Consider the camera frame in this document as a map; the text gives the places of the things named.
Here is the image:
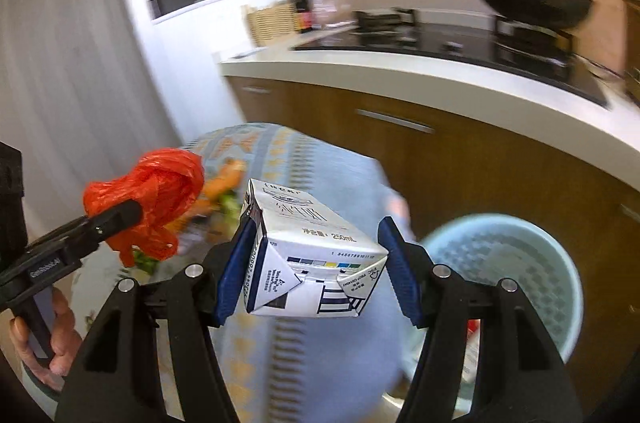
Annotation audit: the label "person's left hand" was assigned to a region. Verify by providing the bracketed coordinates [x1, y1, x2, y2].
[9, 288, 83, 391]

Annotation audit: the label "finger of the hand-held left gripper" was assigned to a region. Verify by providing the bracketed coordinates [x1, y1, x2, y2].
[22, 199, 144, 261]

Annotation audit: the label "red plastic bag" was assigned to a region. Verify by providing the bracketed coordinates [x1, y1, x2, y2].
[82, 148, 206, 268]

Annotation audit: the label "white milk carton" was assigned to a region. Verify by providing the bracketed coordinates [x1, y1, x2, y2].
[241, 178, 390, 319]

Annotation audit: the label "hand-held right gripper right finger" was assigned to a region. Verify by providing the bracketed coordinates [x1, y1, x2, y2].
[376, 217, 586, 423]

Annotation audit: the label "white kitchen countertop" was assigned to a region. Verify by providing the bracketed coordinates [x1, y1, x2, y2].
[219, 30, 640, 191]

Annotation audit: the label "patterned blue table cloth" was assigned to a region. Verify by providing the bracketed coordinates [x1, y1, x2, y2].
[70, 122, 416, 423]

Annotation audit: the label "clear plastic bag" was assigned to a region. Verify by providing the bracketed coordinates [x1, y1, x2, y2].
[310, 0, 353, 29]

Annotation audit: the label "black burner grate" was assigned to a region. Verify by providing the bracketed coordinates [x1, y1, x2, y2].
[494, 16, 575, 76]
[352, 8, 418, 35]

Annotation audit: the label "black glass gas hob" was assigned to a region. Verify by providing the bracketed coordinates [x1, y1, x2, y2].
[292, 23, 611, 109]

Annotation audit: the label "beige utensil basket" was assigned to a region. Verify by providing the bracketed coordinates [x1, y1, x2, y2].
[242, 0, 301, 46]

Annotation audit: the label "wooden kitchen cabinet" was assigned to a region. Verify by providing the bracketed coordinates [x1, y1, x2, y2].
[225, 76, 640, 404]

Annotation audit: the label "green vegetable scraps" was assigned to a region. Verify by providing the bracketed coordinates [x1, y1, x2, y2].
[215, 190, 247, 218]

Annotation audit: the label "light blue plastic basket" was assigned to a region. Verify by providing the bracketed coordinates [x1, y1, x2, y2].
[400, 213, 585, 409]

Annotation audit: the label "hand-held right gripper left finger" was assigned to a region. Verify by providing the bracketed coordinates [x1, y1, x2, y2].
[55, 203, 261, 423]

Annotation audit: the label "white pleated curtain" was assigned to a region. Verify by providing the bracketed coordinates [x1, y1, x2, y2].
[0, 0, 193, 189]

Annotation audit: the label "orange vegetable peel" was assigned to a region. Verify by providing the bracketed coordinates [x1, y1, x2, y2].
[202, 158, 248, 204]

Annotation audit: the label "dark sauce bottle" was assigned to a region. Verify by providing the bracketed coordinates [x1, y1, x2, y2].
[292, 0, 314, 35]

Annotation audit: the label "long metal cabinet handle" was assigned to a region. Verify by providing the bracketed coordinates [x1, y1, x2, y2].
[356, 108, 435, 134]

